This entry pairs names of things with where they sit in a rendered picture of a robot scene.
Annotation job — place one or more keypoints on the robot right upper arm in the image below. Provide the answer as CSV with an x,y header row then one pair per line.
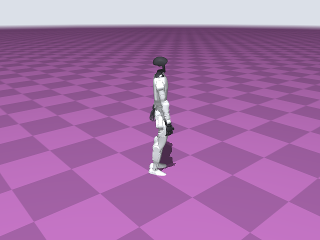
x,y
160,87

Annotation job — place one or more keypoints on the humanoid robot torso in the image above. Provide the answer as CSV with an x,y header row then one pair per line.
x,y
158,110

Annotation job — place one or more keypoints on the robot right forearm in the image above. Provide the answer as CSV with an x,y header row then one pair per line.
x,y
165,110

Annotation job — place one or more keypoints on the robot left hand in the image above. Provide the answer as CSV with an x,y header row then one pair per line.
x,y
152,114

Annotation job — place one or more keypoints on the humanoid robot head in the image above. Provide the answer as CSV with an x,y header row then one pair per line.
x,y
160,61

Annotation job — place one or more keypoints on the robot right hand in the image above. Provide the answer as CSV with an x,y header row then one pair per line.
x,y
169,129

